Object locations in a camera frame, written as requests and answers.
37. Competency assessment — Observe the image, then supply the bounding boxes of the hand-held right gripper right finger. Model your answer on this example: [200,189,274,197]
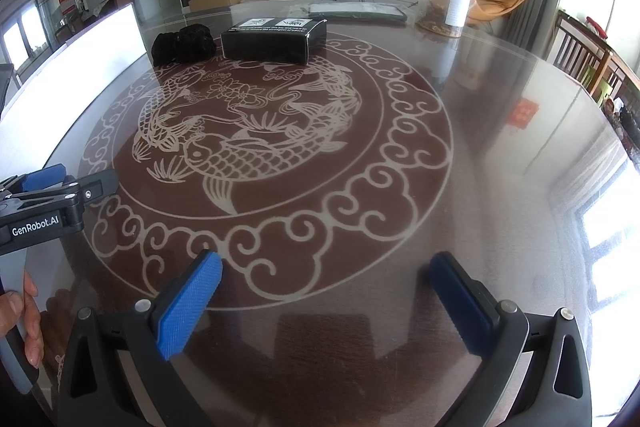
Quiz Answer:
[429,251,601,427]

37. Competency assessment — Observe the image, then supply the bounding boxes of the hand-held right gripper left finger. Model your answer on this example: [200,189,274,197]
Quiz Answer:
[57,248,223,427]

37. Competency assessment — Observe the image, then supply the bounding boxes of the cluttered wooden side table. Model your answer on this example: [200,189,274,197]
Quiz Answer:
[597,67,640,160]

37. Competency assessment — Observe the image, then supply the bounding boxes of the glass-topped patterned desktop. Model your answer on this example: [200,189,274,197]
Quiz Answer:
[0,0,640,427]

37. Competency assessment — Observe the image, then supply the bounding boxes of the plain black velvet scrunchie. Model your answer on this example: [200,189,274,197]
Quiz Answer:
[151,24,217,67]

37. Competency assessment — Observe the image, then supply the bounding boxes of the person's left hand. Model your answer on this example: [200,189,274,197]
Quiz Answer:
[0,269,43,369]

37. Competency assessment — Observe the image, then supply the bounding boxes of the dark wooden slatted chair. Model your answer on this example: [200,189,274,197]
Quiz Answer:
[552,9,614,78]

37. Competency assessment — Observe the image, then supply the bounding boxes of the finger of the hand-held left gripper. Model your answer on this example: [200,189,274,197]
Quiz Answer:
[7,168,120,210]
[0,163,68,202]

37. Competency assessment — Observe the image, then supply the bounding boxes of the black labelled box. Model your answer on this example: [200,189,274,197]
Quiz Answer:
[220,17,328,67]

